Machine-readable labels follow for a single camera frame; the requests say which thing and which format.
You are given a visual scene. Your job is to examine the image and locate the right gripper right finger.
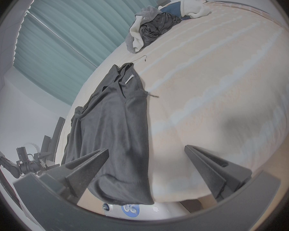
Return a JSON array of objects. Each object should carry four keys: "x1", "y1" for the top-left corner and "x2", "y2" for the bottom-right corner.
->
[{"x1": 184, "y1": 145, "x2": 253, "y2": 200}]

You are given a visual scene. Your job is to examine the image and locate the black shorts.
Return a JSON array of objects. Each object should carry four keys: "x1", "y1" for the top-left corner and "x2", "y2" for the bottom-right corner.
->
[{"x1": 61, "y1": 63, "x2": 159, "y2": 205}]

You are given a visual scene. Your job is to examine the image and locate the pile of clothes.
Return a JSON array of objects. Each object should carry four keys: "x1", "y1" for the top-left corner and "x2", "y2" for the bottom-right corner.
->
[{"x1": 124, "y1": 0, "x2": 212, "y2": 53}]

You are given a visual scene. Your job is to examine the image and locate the bed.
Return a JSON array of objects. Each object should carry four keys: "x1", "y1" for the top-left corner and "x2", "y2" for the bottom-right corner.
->
[{"x1": 60, "y1": 0, "x2": 289, "y2": 210}]

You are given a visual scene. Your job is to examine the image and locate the blue-green curtain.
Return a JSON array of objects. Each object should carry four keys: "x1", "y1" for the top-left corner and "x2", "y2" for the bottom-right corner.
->
[
  {"x1": 28, "y1": 0, "x2": 169, "y2": 68},
  {"x1": 13, "y1": 12, "x2": 98, "y2": 106}
]

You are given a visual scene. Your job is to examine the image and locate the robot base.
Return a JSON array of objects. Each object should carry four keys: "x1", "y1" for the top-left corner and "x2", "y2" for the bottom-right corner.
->
[{"x1": 100, "y1": 200, "x2": 170, "y2": 223}]

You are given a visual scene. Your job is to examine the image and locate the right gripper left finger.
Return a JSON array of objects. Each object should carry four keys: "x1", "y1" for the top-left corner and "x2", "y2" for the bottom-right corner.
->
[{"x1": 40, "y1": 148, "x2": 109, "y2": 199}]

